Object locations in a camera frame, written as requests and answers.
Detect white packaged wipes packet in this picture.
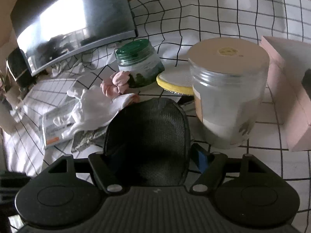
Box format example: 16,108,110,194
41,98,79,149

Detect grey patterned cloth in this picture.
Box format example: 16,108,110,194
71,126,107,153

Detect pink cardboard box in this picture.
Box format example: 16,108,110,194
260,36,310,151

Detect white cloth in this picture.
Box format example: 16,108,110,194
53,86,139,139

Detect checkered white tablecloth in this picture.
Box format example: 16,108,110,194
4,0,310,232

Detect pink flower scrunchie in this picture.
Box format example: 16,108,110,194
100,71,130,99

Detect black television screen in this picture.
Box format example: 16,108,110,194
10,0,137,75

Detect black speaker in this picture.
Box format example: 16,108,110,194
6,47,35,88

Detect green lid glass jar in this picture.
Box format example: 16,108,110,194
115,39,165,88

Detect large clear plastic jar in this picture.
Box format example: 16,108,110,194
187,37,269,149

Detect yellow round sponge pad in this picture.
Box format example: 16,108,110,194
156,64,193,96

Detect black mesh pouch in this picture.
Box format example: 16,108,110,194
104,98,190,187

